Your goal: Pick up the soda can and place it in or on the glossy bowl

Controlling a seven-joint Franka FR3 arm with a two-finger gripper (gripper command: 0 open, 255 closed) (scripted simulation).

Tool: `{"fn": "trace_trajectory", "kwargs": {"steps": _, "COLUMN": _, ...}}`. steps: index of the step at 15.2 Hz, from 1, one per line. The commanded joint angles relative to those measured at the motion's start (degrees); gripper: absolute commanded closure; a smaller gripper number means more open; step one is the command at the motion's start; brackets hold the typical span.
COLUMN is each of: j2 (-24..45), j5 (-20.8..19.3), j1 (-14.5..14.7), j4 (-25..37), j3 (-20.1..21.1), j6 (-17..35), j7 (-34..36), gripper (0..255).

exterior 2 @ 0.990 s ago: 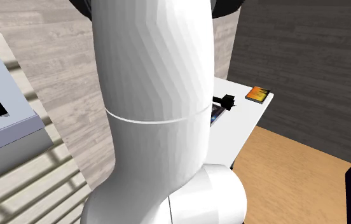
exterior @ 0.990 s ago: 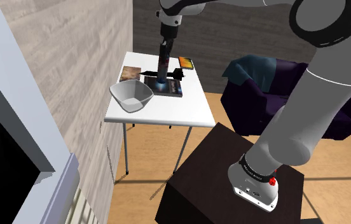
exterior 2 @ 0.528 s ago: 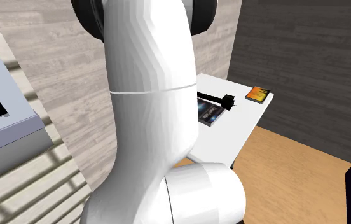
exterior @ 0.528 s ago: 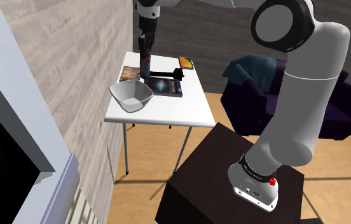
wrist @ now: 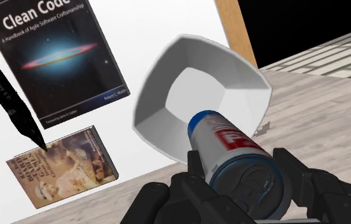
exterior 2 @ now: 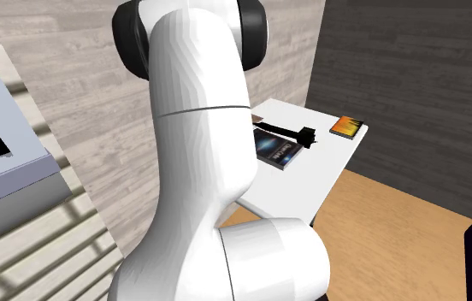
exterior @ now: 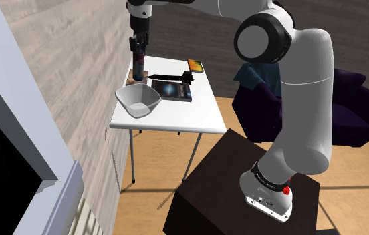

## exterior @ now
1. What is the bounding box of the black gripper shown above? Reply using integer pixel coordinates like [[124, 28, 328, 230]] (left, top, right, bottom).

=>
[[129, 15, 150, 53]]

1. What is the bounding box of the dark tall bottle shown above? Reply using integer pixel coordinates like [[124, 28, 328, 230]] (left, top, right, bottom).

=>
[[132, 41, 146, 82]]

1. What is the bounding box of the brown square coaster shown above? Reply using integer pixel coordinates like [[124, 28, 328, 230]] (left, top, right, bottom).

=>
[[125, 69, 149, 87]]

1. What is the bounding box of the grey square bowl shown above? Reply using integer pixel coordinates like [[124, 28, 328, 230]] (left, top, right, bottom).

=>
[[114, 83, 163, 120]]

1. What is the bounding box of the dark galaxy-cover book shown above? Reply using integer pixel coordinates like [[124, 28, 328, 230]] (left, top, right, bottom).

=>
[[151, 79, 193, 103]]

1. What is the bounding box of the orange tablet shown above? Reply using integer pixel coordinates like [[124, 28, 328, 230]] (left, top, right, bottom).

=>
[[187, 59, 204, 73]]

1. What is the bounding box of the white table with metal legs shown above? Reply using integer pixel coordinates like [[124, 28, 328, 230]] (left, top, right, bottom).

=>
[[109, 55, 228, 184]]

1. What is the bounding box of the teal cloth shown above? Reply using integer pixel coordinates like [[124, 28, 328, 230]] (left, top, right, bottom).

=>
[[233, 61, 283, 99]]

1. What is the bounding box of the white framed window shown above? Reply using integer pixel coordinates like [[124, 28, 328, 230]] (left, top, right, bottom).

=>
[[0, 0, 85, 235]]

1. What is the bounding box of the dark robot stand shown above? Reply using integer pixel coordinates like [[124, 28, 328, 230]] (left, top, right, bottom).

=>
[[162, 128, 321, 235]]

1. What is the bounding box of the dark purple armchair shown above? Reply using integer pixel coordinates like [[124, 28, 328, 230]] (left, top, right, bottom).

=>
[[231, 63, 369, 148]]

